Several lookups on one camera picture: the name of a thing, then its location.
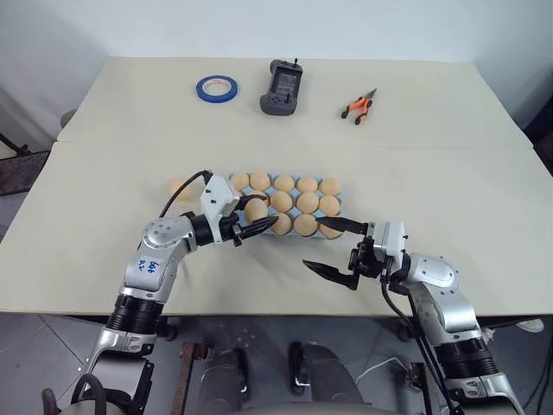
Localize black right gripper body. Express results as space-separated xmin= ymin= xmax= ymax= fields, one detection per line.
xmin=347 ymin=234 xmax=384 ymax=283

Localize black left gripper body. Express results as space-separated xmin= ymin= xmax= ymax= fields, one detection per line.
xmin=218 ymin=210 xmax=246 ymax=249

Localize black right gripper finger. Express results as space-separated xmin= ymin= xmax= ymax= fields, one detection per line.
xmin=302 ymin=259 xmax=359 ymax=291
xmin=315 ymin=215 xmax=370 ymax=237

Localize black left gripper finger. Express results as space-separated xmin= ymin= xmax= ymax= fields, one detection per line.
xmin=238 ymin=216 xmax=280 ymax=241
xmin=235 ymin=194 xmax=270 ymax=214

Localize light blue egg carton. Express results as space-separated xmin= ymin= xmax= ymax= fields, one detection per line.
xmin=224 ymin=172 xmax=349 ymax=241

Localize grey handheld remote controller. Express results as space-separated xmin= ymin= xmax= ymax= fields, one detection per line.
xmin=258 ymin=57 xmax=304 ymax=118

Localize dark grey rounded shape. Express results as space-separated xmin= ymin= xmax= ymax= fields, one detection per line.
xmin=199 ymin=345 xmax=252 ymax=415
xmin=288 ymin=341 xmax=365 ymax=415

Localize blue tape roll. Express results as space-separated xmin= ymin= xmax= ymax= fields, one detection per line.
xmin=194 ymin=75 xmax=240 ymax=104

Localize orange black pliers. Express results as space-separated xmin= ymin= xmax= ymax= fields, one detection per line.
xmin=340 ymin=87 xmax=378 ymax=127

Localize rusty metal beam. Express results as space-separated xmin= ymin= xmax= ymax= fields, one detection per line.
xmin=179 ymin=341 xmax=216 ymax=415

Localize dark furniture piece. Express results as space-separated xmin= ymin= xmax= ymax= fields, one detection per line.
xmin=521 ymin=98 xmax=553 ymax=175

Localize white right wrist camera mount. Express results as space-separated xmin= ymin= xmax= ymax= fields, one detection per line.
xmin=366 ymin=220 xmax=409 ymax=278

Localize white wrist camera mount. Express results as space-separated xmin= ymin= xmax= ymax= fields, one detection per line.
xmin=366 ymin=220 xmax=409 ymax=278
xmin=199 ymin=174 xmax=241 ymax=228

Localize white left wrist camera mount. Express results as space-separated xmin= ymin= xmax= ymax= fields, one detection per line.
xmin=199 ymin=174 xmax=241 ymax=228

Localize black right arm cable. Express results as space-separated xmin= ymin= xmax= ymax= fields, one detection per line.
xmin=378 ymin=267 xmax=461 ymax=415

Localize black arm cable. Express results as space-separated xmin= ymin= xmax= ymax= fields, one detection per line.
xmin=158 ymin=171 xmax=215 ymax=219
xmin=378 ymin=267 xmax=461 ymax=415

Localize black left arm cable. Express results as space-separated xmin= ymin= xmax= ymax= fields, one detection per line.
xmin=158 ymin=171 xmax=215 ymax=219

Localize white floor cable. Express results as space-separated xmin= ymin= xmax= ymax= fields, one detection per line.
xmin=355 ymin=355 xmax=412 ymax=386

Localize rusty dark metal frame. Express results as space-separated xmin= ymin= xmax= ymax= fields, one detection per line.
xmin=0 ymin=131 xmax=54 ymax=198

